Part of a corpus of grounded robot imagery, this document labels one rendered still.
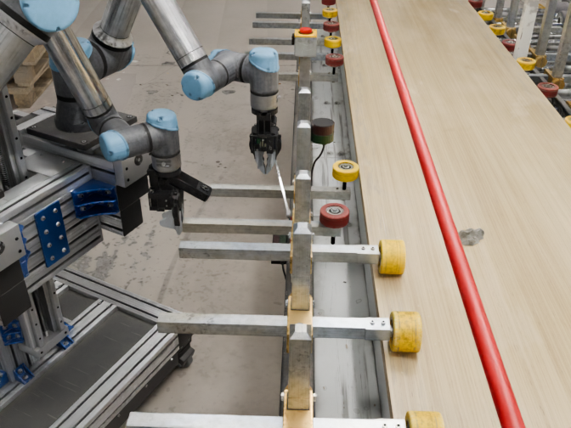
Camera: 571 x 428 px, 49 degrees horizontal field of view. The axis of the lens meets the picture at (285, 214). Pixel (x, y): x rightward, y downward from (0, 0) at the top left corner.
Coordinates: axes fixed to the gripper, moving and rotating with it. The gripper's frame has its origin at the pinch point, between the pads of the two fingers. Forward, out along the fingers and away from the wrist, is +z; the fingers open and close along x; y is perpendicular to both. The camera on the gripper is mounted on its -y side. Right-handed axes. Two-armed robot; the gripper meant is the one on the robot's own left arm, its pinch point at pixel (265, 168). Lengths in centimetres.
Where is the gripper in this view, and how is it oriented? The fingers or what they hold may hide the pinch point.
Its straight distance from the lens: 182.4
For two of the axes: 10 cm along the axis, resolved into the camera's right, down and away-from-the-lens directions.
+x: 10.0, 0.2, -0.2
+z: -0.1, 8.4, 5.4
